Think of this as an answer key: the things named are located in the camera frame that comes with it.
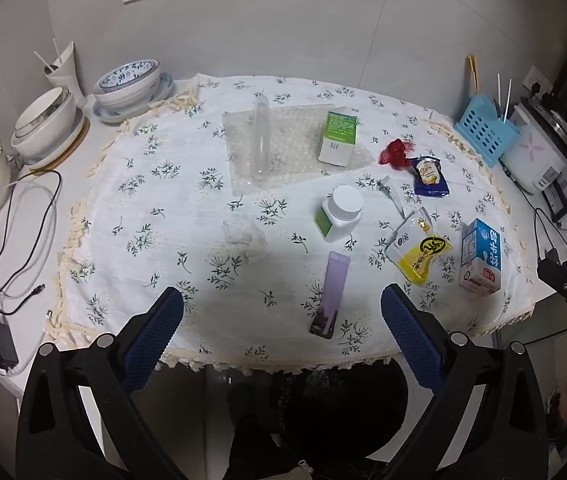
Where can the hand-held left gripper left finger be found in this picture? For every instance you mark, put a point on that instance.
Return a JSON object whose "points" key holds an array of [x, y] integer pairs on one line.
{"points": [[156, 340]]}

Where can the person's leg in dark pants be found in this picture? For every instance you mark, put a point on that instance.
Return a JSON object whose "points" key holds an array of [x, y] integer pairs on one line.
{"points": [[258, 440]]}

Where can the blue and white milk carton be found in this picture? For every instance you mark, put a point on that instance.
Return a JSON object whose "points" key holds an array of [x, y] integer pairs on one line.
{"points": [[481, 257]]}

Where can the blue patterned bowl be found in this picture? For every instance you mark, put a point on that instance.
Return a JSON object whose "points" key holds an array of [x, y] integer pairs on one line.
{"points": [[128, 82]]}

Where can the white floral tablecloth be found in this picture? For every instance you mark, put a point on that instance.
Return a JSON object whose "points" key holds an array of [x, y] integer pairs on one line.
{"points": [[173, 220]]}

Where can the wooden chopsticks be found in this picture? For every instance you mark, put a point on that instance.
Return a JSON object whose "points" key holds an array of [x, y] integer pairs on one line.
{"points": [[473, 75]]}

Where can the blue plastic basket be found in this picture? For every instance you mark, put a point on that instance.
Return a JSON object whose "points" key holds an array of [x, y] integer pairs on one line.
{"points": [[486, 132]]}

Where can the clear bubble wrap sheet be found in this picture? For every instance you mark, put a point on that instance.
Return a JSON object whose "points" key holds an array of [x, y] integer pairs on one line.
{"points": [[293, 160]]}

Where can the blue snack packet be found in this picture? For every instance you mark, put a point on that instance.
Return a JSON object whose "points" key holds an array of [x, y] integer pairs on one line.
{"points": [[431, 180]]}

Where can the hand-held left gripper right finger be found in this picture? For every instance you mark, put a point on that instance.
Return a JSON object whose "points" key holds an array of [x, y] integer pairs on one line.
{"points": [[408, 340]]}

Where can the white sticks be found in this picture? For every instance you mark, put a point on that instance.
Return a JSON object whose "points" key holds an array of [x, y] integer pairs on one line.
{"points": [[499, 95]]}

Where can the white pill bottle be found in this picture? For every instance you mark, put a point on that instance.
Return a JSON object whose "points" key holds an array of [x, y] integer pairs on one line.
{"points": [[341, 210]]}

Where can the yellow snack packet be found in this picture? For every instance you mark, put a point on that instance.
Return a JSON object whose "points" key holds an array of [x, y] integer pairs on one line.
{"points": [[421, 252]]}

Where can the clear plastic tube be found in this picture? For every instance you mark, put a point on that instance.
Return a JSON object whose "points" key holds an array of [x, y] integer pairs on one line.
{"points": [[259, 145]]}

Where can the red mesh net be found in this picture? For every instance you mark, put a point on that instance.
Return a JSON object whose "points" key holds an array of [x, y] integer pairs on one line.
{"points": [[394, 154]]}

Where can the white bowl stack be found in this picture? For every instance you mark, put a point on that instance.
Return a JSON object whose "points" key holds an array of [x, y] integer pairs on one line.
{"points": [[45, 125]]}

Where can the green and white box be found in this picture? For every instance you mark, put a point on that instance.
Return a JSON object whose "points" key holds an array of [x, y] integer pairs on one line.
{"points": [[337, 142]]}

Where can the white utensil holder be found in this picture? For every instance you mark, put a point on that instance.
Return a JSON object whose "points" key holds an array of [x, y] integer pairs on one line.
{"points": [[68, 80]]}

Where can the purple plastic tube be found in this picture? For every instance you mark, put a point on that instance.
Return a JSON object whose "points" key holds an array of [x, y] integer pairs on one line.
{"points": [[333, 290]]}

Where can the small white sachet wrapper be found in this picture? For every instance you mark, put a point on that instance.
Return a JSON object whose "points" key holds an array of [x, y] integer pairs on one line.
{"points": [[393, 195]]}

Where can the white rice cooker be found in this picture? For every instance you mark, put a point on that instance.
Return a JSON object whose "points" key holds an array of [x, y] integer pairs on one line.
{"points": [[533, 155]]}

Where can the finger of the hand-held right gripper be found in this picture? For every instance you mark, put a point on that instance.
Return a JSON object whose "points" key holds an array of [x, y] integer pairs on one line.
{"points": [[553, 272]]}

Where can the white tissue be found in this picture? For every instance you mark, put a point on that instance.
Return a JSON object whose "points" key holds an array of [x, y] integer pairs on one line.
{"points": [[246, 237]]}

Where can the blue patterned plate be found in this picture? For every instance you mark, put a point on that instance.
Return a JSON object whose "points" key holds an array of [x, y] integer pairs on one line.
{"points": [[136, 110]]}

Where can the wall socket with plug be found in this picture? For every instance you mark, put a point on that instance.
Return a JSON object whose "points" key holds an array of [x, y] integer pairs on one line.
{"points": [[538, 82]]}

